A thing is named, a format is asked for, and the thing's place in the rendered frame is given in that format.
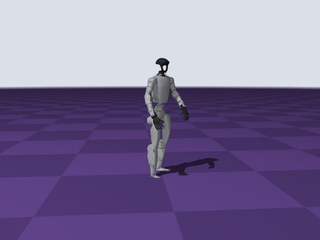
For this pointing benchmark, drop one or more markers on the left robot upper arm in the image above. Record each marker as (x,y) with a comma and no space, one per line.
(173,88)

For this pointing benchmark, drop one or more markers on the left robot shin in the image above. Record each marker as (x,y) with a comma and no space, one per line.
(160,156)

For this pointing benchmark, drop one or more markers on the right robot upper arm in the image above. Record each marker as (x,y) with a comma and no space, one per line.
(150,85)

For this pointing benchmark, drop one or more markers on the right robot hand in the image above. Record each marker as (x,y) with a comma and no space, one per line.
(156,121)

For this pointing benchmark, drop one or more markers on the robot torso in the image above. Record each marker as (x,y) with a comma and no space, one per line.
(160,94)

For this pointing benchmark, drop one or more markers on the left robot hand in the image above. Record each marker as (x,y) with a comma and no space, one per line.
(183,108)

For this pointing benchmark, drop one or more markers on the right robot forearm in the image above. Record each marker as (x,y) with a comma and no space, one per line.
(149,105)

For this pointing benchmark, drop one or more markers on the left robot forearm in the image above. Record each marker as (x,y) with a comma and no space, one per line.
(179,101)

